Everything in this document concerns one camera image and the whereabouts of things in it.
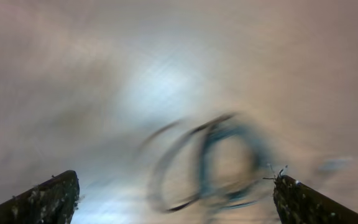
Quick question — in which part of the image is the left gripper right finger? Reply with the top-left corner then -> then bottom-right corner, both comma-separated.
273,175 -> 358,224

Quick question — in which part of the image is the black USB cable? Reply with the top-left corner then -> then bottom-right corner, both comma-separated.
135,111 -> 354,214

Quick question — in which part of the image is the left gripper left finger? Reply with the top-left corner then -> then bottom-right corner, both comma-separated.
0,170 -> 80,224

